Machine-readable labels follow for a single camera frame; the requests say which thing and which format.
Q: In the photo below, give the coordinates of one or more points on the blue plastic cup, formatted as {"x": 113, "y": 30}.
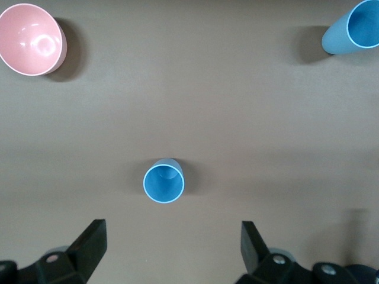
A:
{"x": 337, "y": 41}
{"x": 163, "y": 185}

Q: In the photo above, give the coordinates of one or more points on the pink bowl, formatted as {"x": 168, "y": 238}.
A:
{"x": 29, "y": 38}

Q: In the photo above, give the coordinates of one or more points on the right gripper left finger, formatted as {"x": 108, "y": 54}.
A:
{"x": 86, "y": 251}

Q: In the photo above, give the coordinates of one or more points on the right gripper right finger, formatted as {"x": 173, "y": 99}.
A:
{"x": 251, "y": 251}

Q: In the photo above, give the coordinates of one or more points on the brown table cover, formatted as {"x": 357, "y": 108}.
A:
{"x": 189, "y": 103}

